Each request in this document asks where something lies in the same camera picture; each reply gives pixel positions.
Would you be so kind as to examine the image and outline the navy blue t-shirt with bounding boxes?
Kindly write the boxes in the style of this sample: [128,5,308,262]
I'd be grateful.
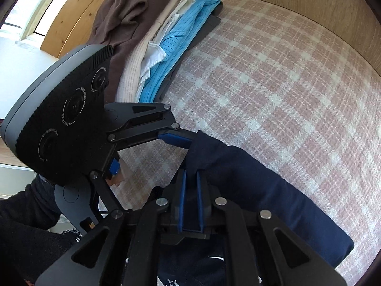
[170,132,354,285]

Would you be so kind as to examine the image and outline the left hand grey glove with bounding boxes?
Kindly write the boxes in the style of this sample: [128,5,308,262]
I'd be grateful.
[106,159,127,187]

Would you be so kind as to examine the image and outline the white folded shirt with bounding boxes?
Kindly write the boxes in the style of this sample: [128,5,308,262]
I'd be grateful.
[135,0,196,102]

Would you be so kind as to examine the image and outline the light blue folded shirt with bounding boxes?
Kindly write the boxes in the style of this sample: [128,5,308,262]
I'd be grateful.
[136,0,221,103]

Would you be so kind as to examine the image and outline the dark grey folded garment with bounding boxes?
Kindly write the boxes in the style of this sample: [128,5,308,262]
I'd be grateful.
[154,3,224,103]

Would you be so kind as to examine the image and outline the pink plaid table cloth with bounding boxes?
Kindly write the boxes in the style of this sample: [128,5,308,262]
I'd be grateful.
[97,0,381,286]

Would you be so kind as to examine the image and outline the brown folded garment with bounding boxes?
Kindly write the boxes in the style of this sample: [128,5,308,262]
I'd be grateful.
[87,0,170,103]

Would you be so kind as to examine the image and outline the left wrist camera unit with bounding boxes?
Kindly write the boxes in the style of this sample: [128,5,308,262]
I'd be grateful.
[1,45,113,186]

